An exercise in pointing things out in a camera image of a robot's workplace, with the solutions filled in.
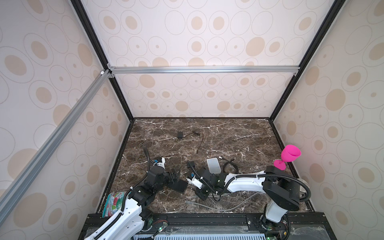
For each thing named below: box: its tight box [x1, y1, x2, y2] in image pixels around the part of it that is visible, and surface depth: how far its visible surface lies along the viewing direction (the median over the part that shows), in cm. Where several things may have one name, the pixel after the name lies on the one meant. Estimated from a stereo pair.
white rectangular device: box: [206, 157, 222, 175], surface depth 94 cm
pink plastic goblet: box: [274, 144, 302, 171], surface depth 85 cm
